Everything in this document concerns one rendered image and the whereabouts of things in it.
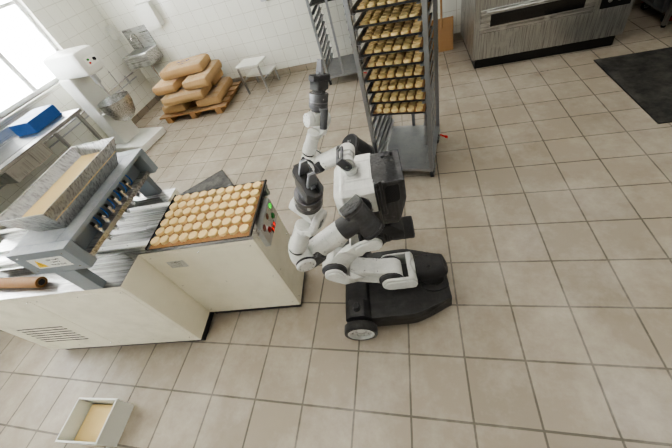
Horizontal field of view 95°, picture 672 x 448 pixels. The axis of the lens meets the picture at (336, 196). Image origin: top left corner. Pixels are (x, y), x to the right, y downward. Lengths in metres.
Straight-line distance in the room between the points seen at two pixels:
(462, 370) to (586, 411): 0.54
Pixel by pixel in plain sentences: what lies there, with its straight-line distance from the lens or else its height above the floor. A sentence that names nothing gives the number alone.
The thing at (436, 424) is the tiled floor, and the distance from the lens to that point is 1.98.
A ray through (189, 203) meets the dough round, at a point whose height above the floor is 0.92.
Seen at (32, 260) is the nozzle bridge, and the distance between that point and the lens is 1.99.
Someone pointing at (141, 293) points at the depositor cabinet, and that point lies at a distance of 2.06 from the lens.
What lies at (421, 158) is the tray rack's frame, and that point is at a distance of 2.81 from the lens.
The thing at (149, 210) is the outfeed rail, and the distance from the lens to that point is 2.21.
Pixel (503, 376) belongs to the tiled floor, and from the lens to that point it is 2.06.
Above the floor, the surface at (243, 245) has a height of 0.80.
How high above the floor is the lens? 1.96
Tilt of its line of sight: 43 degrees down
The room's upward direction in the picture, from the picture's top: 20 degrees counter-clockwise
